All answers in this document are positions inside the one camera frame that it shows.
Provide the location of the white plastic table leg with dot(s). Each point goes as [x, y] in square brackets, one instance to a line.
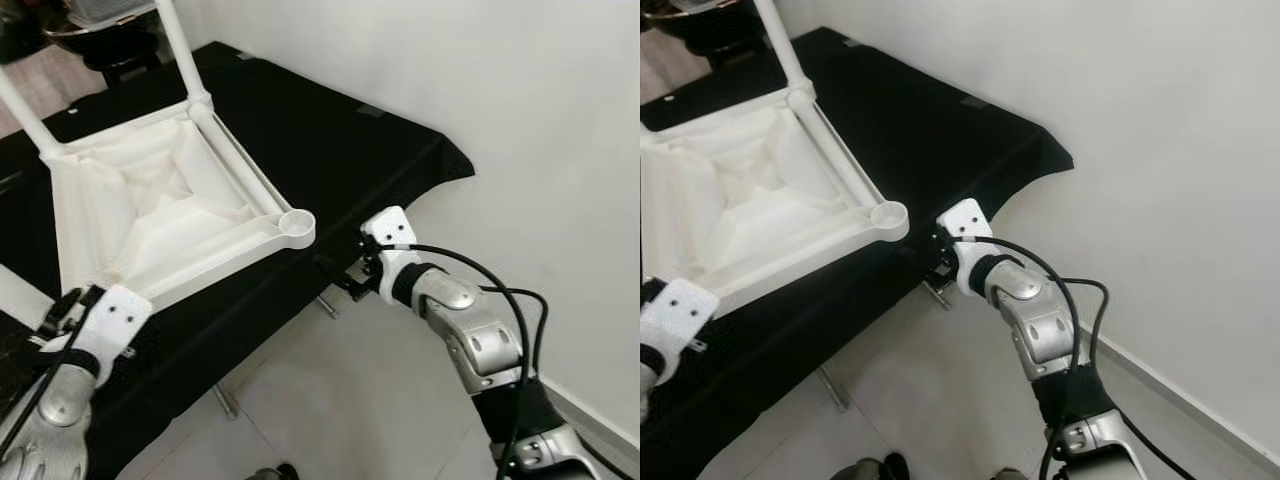
[780, 45]
[240, 165]
[20, 295]
[845, 160]
[25, 115]
[180, 50]

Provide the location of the black tablecloth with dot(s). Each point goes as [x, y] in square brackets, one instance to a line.
[940, 140]
[330, 150]

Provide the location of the white plastic table top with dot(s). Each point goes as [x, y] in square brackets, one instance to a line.
[760, 215]
[150, 230]

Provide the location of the robot right leg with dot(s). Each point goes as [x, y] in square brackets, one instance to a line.
[1005, 474]

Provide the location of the black round stool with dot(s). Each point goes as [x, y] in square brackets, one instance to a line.
[115, 65]
[725, 55]

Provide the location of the round dark metal basin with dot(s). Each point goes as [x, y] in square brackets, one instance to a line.
[100, 38]
[700, 25]

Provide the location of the white cloth covered bench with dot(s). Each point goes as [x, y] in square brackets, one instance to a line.
[45, 85]
[660, 70]

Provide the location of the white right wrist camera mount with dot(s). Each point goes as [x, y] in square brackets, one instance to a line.
[965, 220]
[388, 228]

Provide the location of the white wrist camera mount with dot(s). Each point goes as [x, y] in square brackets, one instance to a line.
[388, 228]
[965, 220]
[680, 315]
[115, 315]

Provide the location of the metal folding table frame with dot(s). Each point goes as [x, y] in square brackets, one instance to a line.
[832, 388]
[225, 400]

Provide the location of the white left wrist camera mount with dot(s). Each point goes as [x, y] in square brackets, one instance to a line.
[115, 315]
[680, 315]

